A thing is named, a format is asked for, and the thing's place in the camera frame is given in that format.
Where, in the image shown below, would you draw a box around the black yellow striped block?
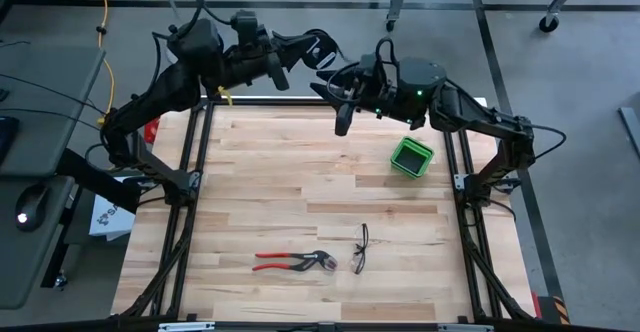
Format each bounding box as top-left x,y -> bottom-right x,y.
530,291 -> 571,326

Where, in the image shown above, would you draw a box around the black cord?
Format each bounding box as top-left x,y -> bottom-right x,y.
304,28 -> 362,106

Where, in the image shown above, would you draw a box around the grey metal bar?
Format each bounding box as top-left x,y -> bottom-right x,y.
618,105 -> 640,159

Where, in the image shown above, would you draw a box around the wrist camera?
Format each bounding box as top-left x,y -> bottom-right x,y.
357,52 -> 382,81
229,9 -> 267,49

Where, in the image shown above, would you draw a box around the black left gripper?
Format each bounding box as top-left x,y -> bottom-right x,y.
259,30 -> 322,92

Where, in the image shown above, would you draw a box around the silver metal bracket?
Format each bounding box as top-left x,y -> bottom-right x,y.
158,321 -> 216,332
437,323 -> 495,332

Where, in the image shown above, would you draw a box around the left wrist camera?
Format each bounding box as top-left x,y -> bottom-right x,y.
229,9 -> 267,49

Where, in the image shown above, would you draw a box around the grey side desk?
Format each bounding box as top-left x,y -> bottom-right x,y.
0,45 -> 107,311

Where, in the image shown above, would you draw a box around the clear safety glasses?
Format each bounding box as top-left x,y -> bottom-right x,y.
349,223 -> 370,276

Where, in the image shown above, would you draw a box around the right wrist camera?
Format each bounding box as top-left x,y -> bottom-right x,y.
357,52 -> 382,81

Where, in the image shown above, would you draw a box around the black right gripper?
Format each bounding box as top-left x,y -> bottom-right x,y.
309,69 -> 396,137

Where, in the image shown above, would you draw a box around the green plastic bin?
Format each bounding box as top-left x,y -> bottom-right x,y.
389,135 -> 436,180

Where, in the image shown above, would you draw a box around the black computer mouse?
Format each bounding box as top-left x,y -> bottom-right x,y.
13,183 -> 50,233

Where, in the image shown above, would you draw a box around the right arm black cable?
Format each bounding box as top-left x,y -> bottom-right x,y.
524,123 -> 568,162

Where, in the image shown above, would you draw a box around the red tag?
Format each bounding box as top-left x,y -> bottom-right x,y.
144,118 -> 161,144

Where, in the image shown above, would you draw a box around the red-handled black pliers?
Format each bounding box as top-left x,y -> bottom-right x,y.
251,249 -> 339,273

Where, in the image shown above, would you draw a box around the black aluminium table frame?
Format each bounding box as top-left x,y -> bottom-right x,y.
112,95 -> 539,332

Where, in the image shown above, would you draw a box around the white printed box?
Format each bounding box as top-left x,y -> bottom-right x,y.
88,175 -> 137,243

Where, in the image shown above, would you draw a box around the yellow hanging cable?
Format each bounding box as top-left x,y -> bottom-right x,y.
92,0 -> 117,123

